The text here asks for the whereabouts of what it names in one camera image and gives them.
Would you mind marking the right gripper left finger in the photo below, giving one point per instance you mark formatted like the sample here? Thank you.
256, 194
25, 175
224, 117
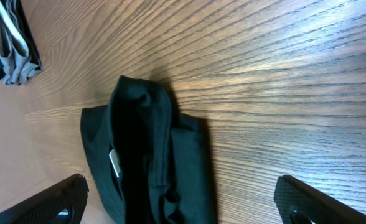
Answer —
63, 202

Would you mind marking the black t-shirt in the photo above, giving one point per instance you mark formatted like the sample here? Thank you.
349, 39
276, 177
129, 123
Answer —
150, 163

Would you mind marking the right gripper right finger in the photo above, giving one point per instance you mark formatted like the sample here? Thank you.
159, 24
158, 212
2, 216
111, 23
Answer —
298, 202

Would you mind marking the folded grey garment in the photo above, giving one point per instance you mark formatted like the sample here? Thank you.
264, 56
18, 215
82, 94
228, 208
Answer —
18, 52

